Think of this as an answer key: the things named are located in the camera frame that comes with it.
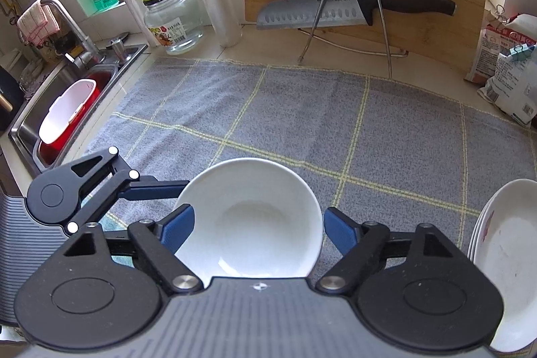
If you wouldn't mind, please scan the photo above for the red basin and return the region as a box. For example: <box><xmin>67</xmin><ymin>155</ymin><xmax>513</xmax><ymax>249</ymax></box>
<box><xmin>36</xmin><ymin>73</ymin><xmax>114</xmax><ymax>168</ymax></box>

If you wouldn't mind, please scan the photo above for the dark pot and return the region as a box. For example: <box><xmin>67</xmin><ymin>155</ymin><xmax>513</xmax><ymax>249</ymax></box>
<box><xmin>0</xmin><ymin>66</ymin><xmax>26</xmax><ymax>132</ymax></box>

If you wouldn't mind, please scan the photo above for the white plate with fruit print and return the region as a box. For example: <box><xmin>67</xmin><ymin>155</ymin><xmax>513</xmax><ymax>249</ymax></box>
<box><xmin>467</xmin><ymin>207</ymin><xmax>487</xmax><ymax>263</ymax></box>
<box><xmin>473</xmin><ymin>178</ymin><xmax>537</xmax><ymax>354</ymax></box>
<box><xmin>469</xmin><ymin>190</ymin><xmax>504</xmax><ymax>270</ymax></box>

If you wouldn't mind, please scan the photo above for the grey teal checked cloth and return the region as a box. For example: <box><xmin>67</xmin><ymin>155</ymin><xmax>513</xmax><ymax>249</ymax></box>
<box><xmin>63</xmin><ymin>58</ymin><xmax>537</xmax><ymax>270</ymax></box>

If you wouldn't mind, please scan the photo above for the pink checked rag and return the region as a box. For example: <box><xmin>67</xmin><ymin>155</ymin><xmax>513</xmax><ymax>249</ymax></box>
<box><xmin>17</xmin><ymin>0</ymin><xmax>59</xmax><ymax>47</ymax></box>

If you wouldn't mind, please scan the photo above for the white bowl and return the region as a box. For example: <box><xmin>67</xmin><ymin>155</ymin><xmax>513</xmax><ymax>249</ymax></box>
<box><xmin>172</xmin><ymin>157</ymin><xmax>325</xmax><ymax>279</ymax></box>

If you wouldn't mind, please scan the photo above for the red and white food bag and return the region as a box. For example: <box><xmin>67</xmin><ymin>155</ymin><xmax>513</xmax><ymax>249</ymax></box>
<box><xmin>463</xmin><ymin>12</ymin><xmax>537</xmax><ymax>86</ymax></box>

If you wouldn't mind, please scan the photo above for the steel faucet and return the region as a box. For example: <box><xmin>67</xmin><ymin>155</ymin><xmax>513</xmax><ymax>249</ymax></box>
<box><xmin>40</xmin><ymin>0</ymin><xmax>105</xmax><ymax>69</ymax></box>

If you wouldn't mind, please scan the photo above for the metal binder clip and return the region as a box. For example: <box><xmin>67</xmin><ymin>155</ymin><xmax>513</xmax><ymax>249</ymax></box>
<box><xmin>489</xmin><ymin>5</ymin><xmax>509</xmax><ymax>25</ymax></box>

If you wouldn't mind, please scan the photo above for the steel sink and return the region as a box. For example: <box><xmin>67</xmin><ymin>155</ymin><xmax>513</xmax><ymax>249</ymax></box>
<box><xmin>8</xmin><ymin>43</ymin><xmax>149</xmax><ymax>174</ymax></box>

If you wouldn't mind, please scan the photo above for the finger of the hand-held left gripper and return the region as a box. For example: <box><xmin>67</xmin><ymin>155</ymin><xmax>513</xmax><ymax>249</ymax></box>
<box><xmin>66</xmin><ymin>147</ymin><xmax>190</xmax><ymax>235</ymax></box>

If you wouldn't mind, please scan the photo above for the blue green binder clip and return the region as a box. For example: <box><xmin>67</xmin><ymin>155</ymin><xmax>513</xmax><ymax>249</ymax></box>
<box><xmin>505</xmin><ymin>43</ymin><xmax>536</xmax><ymax>62</ymax></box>

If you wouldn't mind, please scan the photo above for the white plastic container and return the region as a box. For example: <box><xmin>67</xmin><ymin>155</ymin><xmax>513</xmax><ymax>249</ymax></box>
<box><xmin>39</xmin><ymin>79</ymin><xmax>96</xmax><ymax>145</ymax></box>

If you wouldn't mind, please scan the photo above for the steel wire rack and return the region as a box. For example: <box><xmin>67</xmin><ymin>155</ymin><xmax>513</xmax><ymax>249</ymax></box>
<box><xmin>297</xmin><ymin>0</ymin><xmax>408</xmax><ymax>79</ymax></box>

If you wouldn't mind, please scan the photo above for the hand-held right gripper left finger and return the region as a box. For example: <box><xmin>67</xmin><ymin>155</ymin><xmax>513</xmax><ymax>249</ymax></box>
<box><xmin>63</xmin><ymin>204</ymin><xmax>202</xmax><ymax>295</ymax></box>

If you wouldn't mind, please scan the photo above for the clear glass jar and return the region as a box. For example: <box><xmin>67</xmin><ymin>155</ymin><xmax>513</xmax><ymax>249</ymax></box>
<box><xmin>140</xmin><ymin>0</ymin><xmax>205</xmax><ymax>56</ymax></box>

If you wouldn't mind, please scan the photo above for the steel sink knob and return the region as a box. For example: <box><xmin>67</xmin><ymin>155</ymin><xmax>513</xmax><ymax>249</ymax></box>
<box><xmin>110</xmin><ymin>33</ymin><xmax>132</xmax><ymax>63</ymax></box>

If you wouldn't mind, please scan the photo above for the santoku kitchen knife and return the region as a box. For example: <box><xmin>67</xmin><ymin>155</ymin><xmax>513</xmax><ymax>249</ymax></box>
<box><xmin>256</xmin><ymin>0</ymin><xmax>457</xmax><ymax>32</ymax></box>

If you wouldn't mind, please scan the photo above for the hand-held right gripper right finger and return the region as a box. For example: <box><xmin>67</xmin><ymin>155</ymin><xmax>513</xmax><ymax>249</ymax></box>
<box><xmin>315</xmin><ymin>207</ymin><xmax>457</xmax><ymax>292</ymax></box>

